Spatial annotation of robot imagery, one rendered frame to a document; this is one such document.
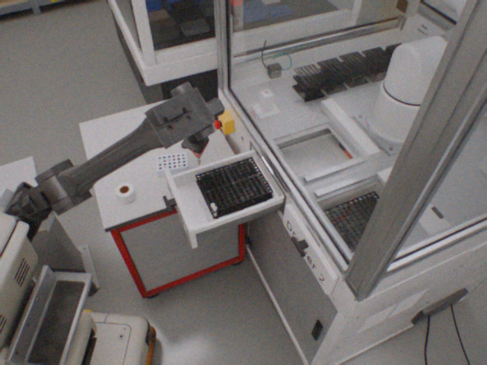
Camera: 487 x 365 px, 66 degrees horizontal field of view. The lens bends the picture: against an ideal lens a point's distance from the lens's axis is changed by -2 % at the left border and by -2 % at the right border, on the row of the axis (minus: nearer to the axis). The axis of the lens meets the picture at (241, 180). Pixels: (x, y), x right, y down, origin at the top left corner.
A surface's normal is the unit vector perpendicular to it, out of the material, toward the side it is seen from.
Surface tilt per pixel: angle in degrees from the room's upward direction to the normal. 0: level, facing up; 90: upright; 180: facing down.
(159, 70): 90
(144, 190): 0
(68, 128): 0
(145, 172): 0
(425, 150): 90
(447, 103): 90
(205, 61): 90
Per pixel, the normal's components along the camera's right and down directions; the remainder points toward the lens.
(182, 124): 0.58, -0.18
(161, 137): -0.39, 0.37
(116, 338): 0.00, -0.64
